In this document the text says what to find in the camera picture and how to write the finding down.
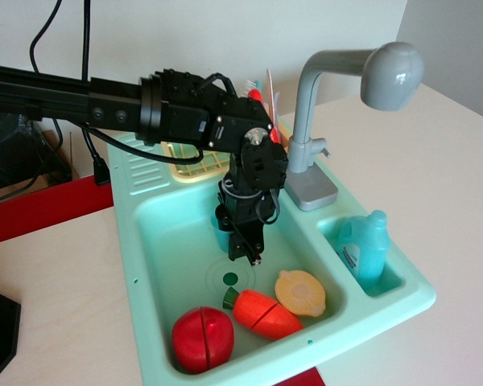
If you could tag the grey toy faucet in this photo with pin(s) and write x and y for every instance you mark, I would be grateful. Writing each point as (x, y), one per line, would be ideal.
(389, 77)

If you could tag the black bag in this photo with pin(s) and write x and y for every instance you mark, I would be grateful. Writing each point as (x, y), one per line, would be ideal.
(14, 123)

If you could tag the yellow plastic drying rack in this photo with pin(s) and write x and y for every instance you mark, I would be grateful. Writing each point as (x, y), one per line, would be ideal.
(213, 163)

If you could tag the blue plastic toy cup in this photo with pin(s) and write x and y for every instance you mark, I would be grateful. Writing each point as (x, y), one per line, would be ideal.
(222, 235)

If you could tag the orange toy carrot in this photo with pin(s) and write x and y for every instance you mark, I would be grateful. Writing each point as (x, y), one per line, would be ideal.
(261, 314)

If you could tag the teal toy brush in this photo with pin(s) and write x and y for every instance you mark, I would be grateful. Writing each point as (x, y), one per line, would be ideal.
(252, 85)

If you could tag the red table edge strip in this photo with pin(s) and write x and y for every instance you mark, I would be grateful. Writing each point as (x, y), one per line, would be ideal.
(53, 205)

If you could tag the yellow toy lemon half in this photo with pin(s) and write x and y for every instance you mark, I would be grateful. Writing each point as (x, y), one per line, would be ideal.
(300, 293)

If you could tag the red toy tomato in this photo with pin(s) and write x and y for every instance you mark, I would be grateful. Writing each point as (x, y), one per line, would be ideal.
(202, 339)

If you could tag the blue toy detergent bottle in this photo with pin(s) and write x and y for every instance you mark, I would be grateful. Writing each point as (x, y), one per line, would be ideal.
(362, 245)

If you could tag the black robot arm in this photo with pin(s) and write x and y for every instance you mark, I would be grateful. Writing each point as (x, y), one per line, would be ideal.
(175, 107)

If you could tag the red toy lobster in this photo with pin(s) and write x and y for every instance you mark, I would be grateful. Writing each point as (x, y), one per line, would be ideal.
(256, 95)

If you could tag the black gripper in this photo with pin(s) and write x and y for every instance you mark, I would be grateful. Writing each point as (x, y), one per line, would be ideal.
(245, 214)

